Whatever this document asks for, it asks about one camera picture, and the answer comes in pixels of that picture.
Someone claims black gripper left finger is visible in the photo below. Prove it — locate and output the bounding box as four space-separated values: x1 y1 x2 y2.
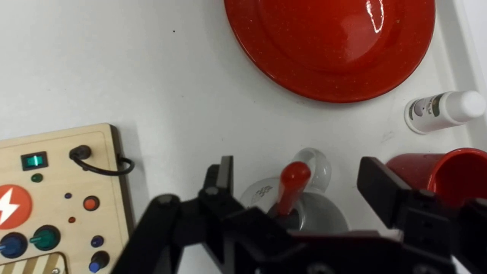
111 154 280 274

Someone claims red mug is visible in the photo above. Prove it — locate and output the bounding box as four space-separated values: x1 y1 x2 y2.
385 146 487 210

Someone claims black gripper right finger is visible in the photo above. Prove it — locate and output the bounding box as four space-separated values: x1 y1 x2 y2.
356 155 487 274

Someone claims red spoon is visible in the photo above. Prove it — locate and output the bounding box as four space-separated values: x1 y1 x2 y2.
268 160 312 221

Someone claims small white bottle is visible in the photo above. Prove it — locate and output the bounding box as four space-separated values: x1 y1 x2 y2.
404 90 487 135

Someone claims black cord loop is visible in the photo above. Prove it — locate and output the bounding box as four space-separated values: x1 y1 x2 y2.
69 143 136 177

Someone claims wooden busy board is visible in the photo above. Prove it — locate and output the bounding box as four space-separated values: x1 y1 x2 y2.
0 122 136 274

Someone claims red round plate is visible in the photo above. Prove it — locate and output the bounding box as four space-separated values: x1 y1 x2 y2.
224 0 437 105

